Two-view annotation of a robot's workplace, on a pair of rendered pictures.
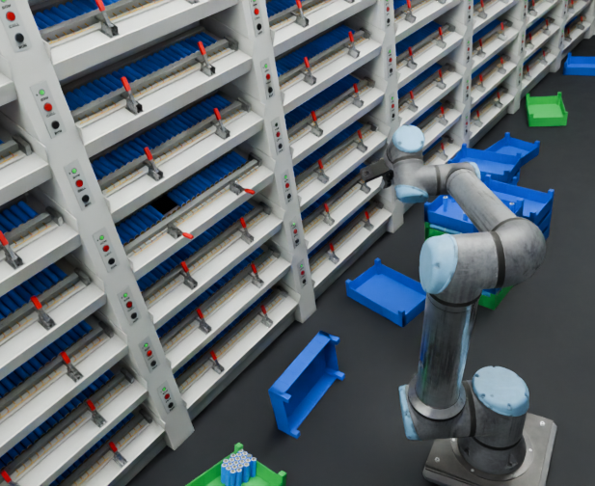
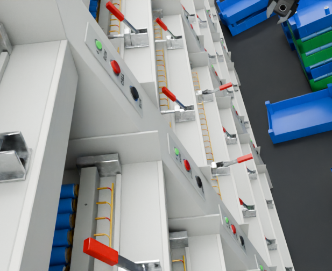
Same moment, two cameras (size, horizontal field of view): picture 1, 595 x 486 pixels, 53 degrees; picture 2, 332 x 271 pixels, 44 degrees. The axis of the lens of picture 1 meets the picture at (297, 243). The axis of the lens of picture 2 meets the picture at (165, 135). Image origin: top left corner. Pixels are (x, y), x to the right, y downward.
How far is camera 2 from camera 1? 1.13 m
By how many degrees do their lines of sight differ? 19
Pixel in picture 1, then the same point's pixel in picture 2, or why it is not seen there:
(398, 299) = (311, 114)
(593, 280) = not seen: outside the picture
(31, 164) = (143, 179)
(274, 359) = (292, 229)
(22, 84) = (77, 40)
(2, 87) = (64, 56)
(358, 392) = not seen: outside the picture
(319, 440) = not seen: outside the picture
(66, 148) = (154, 123)
